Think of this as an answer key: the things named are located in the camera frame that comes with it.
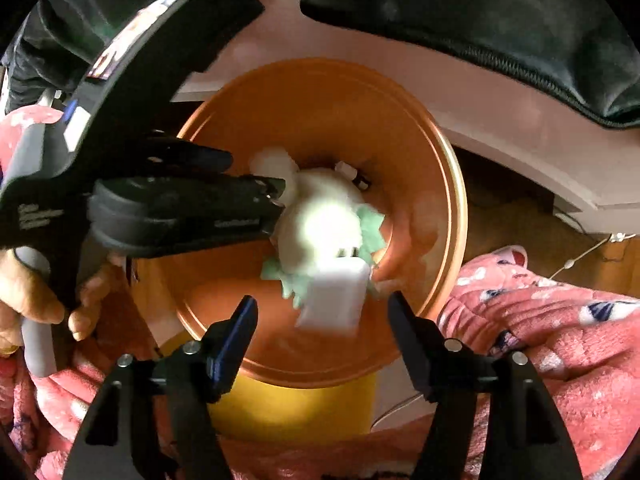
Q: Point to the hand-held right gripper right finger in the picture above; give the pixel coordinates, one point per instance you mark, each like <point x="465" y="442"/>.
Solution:
<point x="400" y="327"/>

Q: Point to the orange round bin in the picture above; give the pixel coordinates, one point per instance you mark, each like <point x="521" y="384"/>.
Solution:
<point x="350" y="125"/>

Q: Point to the white small box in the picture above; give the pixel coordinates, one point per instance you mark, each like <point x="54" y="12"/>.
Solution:
<point x="335" y="295"/>

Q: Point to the small white bottle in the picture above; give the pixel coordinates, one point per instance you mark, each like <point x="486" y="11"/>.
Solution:
<point x="350" y="172"/>

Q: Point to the white furniture panel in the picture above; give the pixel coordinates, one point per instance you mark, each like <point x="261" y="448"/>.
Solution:
<point x="500" y="105"/>

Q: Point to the person in grey shirt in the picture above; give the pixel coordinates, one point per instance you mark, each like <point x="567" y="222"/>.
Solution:
<point x="475" y="5"/>

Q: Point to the green crumpled paper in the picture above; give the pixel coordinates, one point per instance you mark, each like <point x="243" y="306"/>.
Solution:
<point x="372" y="230"/>

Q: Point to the pink printed blanket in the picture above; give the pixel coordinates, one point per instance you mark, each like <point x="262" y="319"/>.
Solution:
<point x="560" y="335"/>

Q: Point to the person's left hand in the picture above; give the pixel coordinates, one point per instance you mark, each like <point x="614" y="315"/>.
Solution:
<point x="30" y="300"/>

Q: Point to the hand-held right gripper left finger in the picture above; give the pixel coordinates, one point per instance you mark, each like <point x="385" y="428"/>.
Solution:
<point x="241" y="332"/>

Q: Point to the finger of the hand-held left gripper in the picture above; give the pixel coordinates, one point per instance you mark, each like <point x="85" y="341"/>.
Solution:
<point x="190" y="160"/>
<point x="200" y="210"/>

